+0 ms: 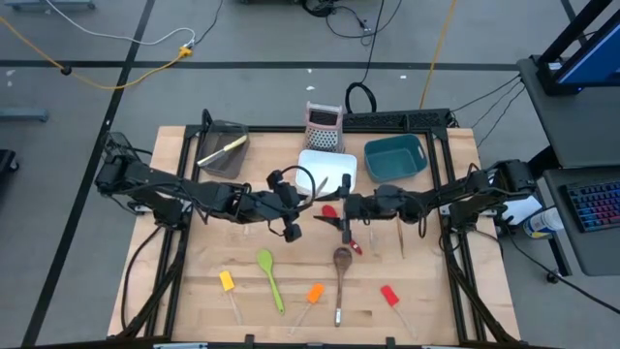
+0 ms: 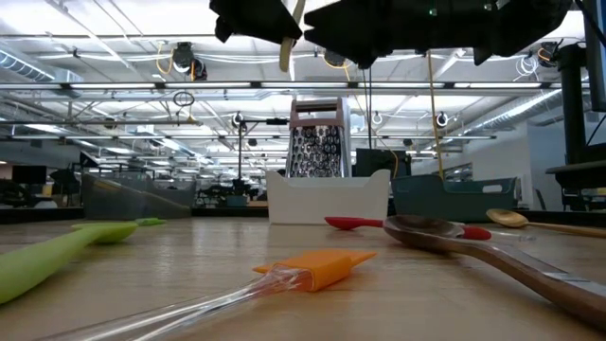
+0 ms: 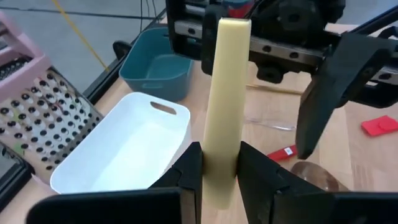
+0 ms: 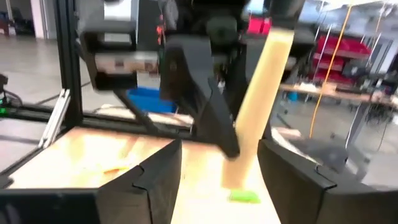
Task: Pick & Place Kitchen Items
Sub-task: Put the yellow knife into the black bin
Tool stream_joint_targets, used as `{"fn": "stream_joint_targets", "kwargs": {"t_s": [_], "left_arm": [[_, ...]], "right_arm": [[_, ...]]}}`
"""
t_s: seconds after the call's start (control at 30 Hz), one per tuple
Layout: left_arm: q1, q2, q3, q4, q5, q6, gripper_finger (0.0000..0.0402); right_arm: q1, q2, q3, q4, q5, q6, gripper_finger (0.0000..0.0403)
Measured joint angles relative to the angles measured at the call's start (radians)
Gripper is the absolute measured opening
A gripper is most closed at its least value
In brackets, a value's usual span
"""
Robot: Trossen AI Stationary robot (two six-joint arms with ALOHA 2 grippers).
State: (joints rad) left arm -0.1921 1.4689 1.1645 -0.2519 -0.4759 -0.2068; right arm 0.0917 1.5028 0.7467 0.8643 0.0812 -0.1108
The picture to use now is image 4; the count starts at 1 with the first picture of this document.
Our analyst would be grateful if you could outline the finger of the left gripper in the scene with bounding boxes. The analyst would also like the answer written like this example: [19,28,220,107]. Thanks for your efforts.
[160,36,241,159]
[211,33,270,126]

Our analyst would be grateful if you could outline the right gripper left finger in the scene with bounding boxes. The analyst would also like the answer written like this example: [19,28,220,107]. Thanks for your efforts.
[98,139,183,224]

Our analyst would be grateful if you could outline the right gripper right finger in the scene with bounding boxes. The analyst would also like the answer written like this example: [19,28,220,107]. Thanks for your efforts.
[257,138,339,224]

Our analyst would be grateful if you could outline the cream-handled table knife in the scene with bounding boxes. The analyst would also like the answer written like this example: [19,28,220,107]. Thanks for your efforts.
[221,27,295,190]

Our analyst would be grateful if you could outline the yellow spatula clear handle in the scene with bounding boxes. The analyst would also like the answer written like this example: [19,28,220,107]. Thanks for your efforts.
[103,166,131,175]

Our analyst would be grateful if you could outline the green spatula clear handle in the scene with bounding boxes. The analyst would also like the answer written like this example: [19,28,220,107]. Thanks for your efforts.
[229,189,261,205]

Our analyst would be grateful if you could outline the blue plastic crate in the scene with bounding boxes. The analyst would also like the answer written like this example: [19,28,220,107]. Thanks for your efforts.
[127,86,178,114]

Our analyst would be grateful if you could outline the red storage bins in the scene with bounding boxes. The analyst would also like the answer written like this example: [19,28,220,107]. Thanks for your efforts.
[309,34,373,86]

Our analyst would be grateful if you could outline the wooden-top background desk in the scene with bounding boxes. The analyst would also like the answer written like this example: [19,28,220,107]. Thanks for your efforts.
[279,82,398,150]

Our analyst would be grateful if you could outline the silver corner bracket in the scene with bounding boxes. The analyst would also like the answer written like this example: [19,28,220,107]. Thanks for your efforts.
[39,88,71,149]

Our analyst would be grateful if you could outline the yellow hanging cable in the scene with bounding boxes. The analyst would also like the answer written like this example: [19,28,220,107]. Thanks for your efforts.
[308,0,354,139]

